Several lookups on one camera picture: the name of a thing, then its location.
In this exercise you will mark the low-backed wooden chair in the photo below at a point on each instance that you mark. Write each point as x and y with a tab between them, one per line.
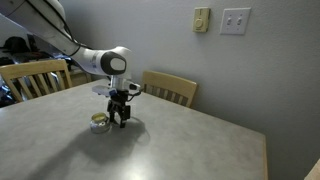
170	83

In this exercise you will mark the beige wall thermostat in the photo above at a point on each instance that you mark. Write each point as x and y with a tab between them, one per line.
201	20

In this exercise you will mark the small wooden side cabinet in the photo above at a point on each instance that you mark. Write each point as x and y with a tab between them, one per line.
81	79

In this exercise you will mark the silver candle container yellow wax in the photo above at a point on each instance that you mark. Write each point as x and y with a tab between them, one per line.
99	125

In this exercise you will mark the white double light switch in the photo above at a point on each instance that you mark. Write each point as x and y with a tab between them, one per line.
235	21

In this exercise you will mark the blue white clutter item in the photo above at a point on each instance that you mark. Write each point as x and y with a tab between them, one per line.
5	95

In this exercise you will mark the light wooden counter corner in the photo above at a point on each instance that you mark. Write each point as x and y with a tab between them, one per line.
314	171

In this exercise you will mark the black cap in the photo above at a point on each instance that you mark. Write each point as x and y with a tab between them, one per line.
13	44

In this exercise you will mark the wide slatted wooden chair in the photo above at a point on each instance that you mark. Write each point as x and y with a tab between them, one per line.
33	68

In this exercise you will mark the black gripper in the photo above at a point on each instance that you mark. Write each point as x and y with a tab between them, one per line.
119	99

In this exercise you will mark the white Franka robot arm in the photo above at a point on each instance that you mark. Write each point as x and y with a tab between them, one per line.
110	63

